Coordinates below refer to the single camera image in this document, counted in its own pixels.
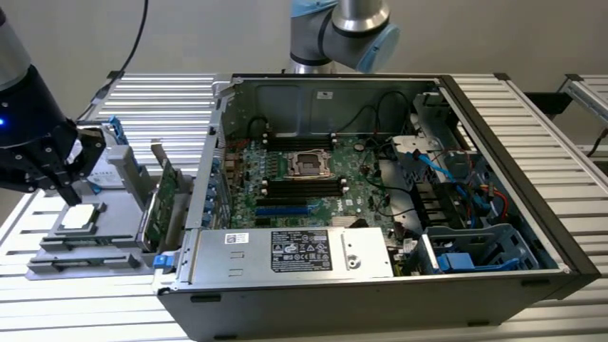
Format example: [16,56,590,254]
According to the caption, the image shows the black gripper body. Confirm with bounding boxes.
[0,63,81,194]

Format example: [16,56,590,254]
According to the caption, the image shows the black RAM slot bank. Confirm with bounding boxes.
[262,178,342,200]
[262,132,336,150]

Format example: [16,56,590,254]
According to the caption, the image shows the silver CPU chip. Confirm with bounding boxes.
[61,204,104,229]

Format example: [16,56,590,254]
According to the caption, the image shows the hard disk with blue rails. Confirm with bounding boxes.
[74,114,126,196]

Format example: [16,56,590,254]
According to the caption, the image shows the grey parts rack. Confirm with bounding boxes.
[25,120,196,282]

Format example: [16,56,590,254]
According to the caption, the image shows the green graphics card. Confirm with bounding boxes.
[136,139,184,254]

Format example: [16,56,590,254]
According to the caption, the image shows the blue power supply latch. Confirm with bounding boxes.
[153,250,177,271]

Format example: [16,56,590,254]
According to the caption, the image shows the black expansion slot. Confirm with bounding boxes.
[254,216,310,228]
[254,198,310,209]

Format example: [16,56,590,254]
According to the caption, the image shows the blue expansion slot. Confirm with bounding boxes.
[254,207,310,217]

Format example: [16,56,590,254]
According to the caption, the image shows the CPU socket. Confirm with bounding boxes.
[281,149,334,180]

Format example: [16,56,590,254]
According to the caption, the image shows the silver power supply unit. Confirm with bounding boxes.
[188,227,396,283]

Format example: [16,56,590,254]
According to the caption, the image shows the green motherboard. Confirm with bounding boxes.
[221,135,396,229]

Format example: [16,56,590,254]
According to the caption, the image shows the silver chipset heatsink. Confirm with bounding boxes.
[330,214,368,229]

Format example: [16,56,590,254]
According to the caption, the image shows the black open PC case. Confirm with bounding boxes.
[150,73,602,342]

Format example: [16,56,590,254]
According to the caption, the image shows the silver optical drive cage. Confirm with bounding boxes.
[392,91,478,181]

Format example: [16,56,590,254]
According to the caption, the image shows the grey disk bay cage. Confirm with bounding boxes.
[420,223,541,276]

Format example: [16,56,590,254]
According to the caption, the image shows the metal slat side table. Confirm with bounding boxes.
[557,73,608,126]

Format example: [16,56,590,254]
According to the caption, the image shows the black hanging cable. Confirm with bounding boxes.
[74,0,150,122]

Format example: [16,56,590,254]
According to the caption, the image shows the black internal wire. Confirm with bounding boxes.
[350,90,412,143]

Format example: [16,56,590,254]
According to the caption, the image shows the blue SATA wire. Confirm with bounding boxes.
[412,150,493,219]

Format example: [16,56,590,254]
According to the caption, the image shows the red wire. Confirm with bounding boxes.
[478,183,513,224]

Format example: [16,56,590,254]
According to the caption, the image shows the black cable beside table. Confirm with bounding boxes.
[585,126,608,158]

